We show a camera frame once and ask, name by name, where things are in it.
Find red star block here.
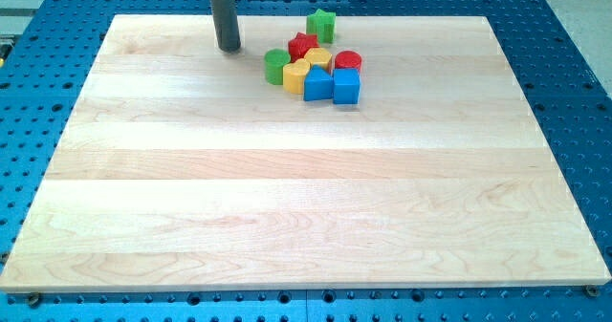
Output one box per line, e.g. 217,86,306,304
288,32,319,62

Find board stop bolt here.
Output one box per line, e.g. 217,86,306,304
583,285,601,298
25,292,42,309

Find red cylinder block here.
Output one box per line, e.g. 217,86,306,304
334,50,362,72

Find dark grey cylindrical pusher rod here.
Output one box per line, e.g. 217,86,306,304
209,0,241,53

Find yellow heart block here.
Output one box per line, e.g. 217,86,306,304
282,58,311,95

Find light wooden board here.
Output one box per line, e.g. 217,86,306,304
1,14,611,292

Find yellow hexagon block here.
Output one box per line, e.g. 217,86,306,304
304,47,333,73

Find right board stop bolt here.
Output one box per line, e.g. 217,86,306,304
583,285,601,298

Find left board stop bolt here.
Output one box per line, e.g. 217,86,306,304
25,292,42,309

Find green star block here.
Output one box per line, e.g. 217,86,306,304
306,9,336,44

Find blue cube block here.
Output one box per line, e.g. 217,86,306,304
333,68,361,104

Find blue triangle block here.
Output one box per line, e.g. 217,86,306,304
303,65,334,101

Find green cylinder block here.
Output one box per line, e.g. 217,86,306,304
264,49,291,85

